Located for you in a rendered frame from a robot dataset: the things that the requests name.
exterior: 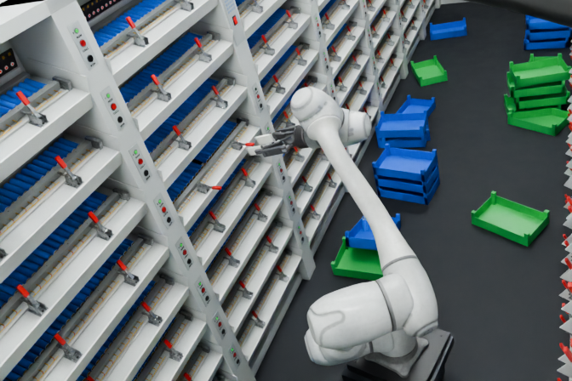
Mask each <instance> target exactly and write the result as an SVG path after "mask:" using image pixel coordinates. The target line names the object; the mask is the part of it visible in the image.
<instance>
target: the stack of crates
mask: <svg viewBox="0 0 572 381"><path fill-rule="evenodd" d="M385 147H386V148H385V150H384V151H383V152H382V154H381V155H380V157H379V159H378V160H377V161H376V162H372V166H373V171H374V176H375V183H376V188H377V193H378V196H381V197H386V198H391V199H396V200H401V201H406V202H415V203H419V204H425V205H428V204H429V202H430V200H431V199H432V197H433V195H434V193H435V192H436V190H437V188H438V186H439V185H440V178H439V171H438V155H437V149H432V152H429V151H415V150H408V149H401V148H393V147H390V146H389V144H385Z"/></svg>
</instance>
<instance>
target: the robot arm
mask: <svg viewBox="0 0 572 381"><path fill-rule="evenodd" d="M290 107H291V111H292V112H293V114H294V116H295V118H296V119H297V120H298V121H299V124H300V125H296V126H293V127H288V128H279V129H276V132H273V133H272V134H266V135H261V136H257V137H255V140H256V141H257V143H258V145H259V146H254V147H249V148H247V149H246V150H247V152H248V153H249V155H250V156H253V155H259V154H262V155H263V157H268V156H275V155H279V154H287V153H289V152H288V149H289V148H293V147H295V146H297V147H299V148H301V149H305V148H311V149H317V148H322V149H323V152H324V153H325V155H326V157H327V158H328V159H329V161H330V163H331V165H332V166H333V168H334V169H335V171H336V172H337V174H338V175H339V177H340V179H341V180H342V182H343V184H344V185H345V187H346V188H347V189H348V191H349V193H350V194H351V196H352V198H353V199H354V201H355V203H356V204H357V205H358V207H359V208H360V210H361V212H362V213H363V215H364V217H365V218H366V220H367V221H368V223H369V226H370V228H371V230H372V232H373V235H374V238H375V243H376V246H377V250H378V254H379V259H380V267H381V271H382V274H383V277H381V278H380V279H378V280H375V281H370V282H364V283H359V284H356V285H352V286H350V287H344V288H342V289H340V290H337V291H334V292H332V293H329V294H326V295H324V296H322V297H321V298H320V299H318V300H317V301H316V302H315V303H314V304H313V305H312V306H311V307H310V308H309V310H308V312H307V321H308V325H309V329H308V330H307V332H306V335H305V343H306V348H307V352H308V355H309V356H310V359H311V360H312V361H313V362H315V363H316V364H318V365H322V366H333V365H338V364H341V363H344V362H348V361H352V360H355V359H357V358H359V357H362V356H364V358H365V359H366V360H368V361H374V362H376V363H378V364H380V365H382V366H383V367H386V368H388V369H390V370H392V371H394V372H396V373H397V374H399V375H400V376H401V377H402V378H407V377H408V376H409V372H410V370H411V368H412V366H413V365H414V364H415V363H416V361H417V360H418V358H419V357H420V355H421V353H422V352H423V350H424V349H426V348H427V347H428V346H429V343H428V341H427V340H426V339H424V338H420V337H423V336H425V335H427V334H428V333H431V332H432V331H433V330H435V329H436V328H437V327H438V304H437V300H436V297H435V293H434V291H433V288H432V284H431V282H430V280H429V278H428V275H427V273H426V271H425V270H424V268H423V267H422V265H421V263H420V261H419V260H418V258H417V257H416V255H415V253H414V252H413V251H412V249H411V248H410V246H409V245H408V243H407V242H406V241H405V240H404V238H403V236H402V235H401V233H400V231H399V230H398V228H397V226H396V225H395V224H394V222H393V220H392V218H391V216H390V215H389V213H388V212H387V211H386V209H385V207H384V205H383V204H382V202H381V201H380V199H379V197H378V196H377V195H376V194H375V192H374V191H373V189H372V188H371V186H370V185H369V183H368V182H367V180H366V179H365V178H364V176H363V175H362V174H361V172H360V171H359V169H358V167H357V166H356V165H355V163H354V162H353V160H352V159H351V158H350V156H349V155H348V153H347V152H346V149H345V148H344V146H349V145H355V144H357V143H360V142H362V141H364V140H366V139H367V138H369V136H370V134H371V131H372V125H371V121H370V119H369V116H368V114H366V113H364V112H361V111H349V110H347V109H343V108H341V107H339V106H338V104H337V103H336V102H335V101H334V100H333V99H332V98H331V97H330V96H328V95H327V94H326V93H325V92H324V91H322V90H320V89H318V88H313V87H304V88H301V89H299V90H298V91H297V92H295V94H294V95H293V97H292V99H291V102H290ZM280 131H281V133H280ZM275 140H276V141H277V142H275V143H273V144H270V145H266V146H263V145H260V144H265V143H270V142H274V141H275ZM278 140H280V141H278Z"/></svg>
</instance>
